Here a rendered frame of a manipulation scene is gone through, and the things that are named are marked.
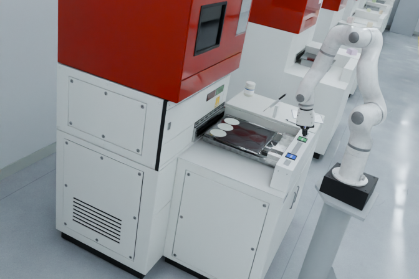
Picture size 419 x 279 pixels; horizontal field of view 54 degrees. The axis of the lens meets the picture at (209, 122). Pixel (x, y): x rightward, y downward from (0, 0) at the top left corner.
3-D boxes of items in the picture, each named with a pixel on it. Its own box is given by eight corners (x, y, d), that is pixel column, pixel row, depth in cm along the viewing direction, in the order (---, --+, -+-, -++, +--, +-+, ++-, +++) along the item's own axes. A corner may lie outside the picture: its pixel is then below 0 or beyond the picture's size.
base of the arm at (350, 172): (373, 180, 222) (383, 149, 215) (358, 190, 208) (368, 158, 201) (341, 165, 233) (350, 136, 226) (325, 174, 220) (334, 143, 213)
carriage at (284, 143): (264, 162, 234) (265, 158, 233) (282, 139, 265) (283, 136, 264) (278, 167, 231) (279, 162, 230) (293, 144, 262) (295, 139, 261)
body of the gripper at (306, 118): (295, 107, 235) (295, 125, 239) (313, 109, 231) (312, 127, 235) (298, 103, 241) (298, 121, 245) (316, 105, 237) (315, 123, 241)
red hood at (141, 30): (57, 61, 219) (57, -57, 194) (142, 39, 287) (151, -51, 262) (178, 104, 194) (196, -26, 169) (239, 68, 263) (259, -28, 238)
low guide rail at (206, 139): (202, 141, 252) (203, 136, 250) (204, 139, 253) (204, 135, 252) (279, 169, 235) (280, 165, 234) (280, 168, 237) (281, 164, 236)
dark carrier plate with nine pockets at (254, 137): (204, 133, 244) (204, 132, 244) (226, 116, 274) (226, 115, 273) (257, 153, 233) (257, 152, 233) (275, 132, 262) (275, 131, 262)
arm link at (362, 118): (375, 149, 214) (389, 106, 205) (357, 156, 202) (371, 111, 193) (355, 139, 222) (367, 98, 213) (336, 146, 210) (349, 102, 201)
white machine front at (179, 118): (154, 170, 214) (163, 100, 197) (218, 120, 283) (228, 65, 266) (159, 172, 213) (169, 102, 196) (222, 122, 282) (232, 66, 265)
